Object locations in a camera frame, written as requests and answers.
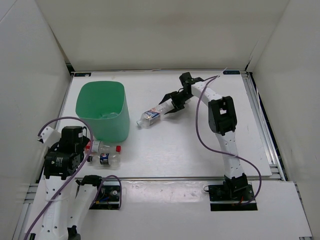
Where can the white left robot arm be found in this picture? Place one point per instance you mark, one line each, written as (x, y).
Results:
(67, 200)

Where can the clear bottle red label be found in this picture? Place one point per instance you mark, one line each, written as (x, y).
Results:
(101, 147)

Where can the clear bottle blue cap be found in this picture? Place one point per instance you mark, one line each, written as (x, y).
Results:
(108, 115)

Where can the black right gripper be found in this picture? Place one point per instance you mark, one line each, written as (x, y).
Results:
(173, 95)

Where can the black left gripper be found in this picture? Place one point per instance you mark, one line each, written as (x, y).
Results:
(84, 140)

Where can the clear bottle blue white label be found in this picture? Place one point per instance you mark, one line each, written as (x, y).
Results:
(154, 115)

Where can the aluminium table frame rail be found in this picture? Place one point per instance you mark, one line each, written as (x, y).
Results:
(269, 143)

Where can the clear Pepsi bottle black cap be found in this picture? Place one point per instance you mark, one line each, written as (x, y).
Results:
(109, 161)

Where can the green plastic bin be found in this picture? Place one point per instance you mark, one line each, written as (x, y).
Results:
(99, 97)

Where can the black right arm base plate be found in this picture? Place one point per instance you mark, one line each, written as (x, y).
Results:
(221, 201)

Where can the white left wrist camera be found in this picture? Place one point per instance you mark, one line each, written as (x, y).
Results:
(49, 136)

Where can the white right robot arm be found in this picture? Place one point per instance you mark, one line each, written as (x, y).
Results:
(222, 121)

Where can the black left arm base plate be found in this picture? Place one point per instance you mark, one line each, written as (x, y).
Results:
(109, 197)

